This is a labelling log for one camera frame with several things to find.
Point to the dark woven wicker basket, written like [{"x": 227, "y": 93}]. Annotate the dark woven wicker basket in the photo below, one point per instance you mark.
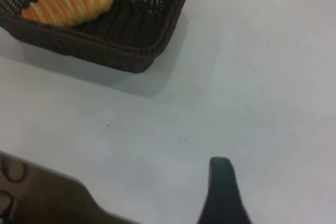
[{"x": 118, "y": 37}]

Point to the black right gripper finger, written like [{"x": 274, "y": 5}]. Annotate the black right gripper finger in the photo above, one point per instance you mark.
[{"x": 223, "y": 195}]

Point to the striped orange bread roll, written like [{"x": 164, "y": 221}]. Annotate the striped orange bread roll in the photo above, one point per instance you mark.
[{"x": 68, "y": 5}]

